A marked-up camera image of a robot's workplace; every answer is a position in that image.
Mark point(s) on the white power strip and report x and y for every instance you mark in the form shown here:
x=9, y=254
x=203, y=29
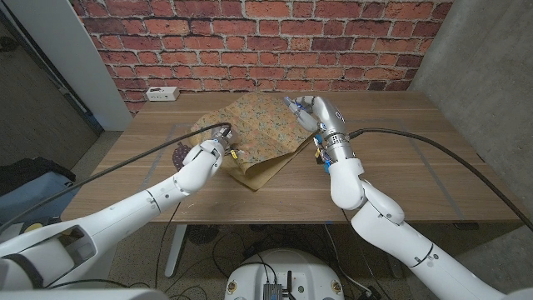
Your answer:
x=162, y=94

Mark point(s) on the grey table leg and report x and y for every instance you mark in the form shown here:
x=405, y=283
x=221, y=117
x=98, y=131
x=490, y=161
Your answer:
x=393, y=266

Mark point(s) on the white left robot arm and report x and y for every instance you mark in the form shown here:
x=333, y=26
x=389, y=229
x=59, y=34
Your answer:
x=125, y=212

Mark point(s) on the dark purple table sticker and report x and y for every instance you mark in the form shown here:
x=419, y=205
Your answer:
x=180, y=155

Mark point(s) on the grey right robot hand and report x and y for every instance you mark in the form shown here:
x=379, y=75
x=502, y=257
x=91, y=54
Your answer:
x=331, y=121

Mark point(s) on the brown gridded floral wrapping paper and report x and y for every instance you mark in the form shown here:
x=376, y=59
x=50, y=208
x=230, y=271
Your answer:
x=266, y=129

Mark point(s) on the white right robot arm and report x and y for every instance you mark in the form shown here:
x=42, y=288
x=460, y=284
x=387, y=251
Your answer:
x=391, y=237

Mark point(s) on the white robot torso base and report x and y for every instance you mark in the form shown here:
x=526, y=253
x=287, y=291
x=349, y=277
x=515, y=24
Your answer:
x=291, y=266

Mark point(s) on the white table leg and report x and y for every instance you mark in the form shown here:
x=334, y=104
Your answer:
x=175, y=250

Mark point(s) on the black cloth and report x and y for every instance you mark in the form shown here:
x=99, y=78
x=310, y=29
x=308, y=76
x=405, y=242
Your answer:
x=29, y=168

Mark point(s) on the small grey electronics box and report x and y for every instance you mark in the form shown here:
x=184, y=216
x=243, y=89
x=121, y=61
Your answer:
x=272, y=291

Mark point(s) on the yellow and black pad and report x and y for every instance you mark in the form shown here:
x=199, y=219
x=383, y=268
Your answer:
x=35, y=227

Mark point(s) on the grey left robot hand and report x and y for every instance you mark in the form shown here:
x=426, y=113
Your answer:
x=225, y=136

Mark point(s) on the red brick printed backdrop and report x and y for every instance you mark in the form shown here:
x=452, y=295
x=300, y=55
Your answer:
x=250, y=41

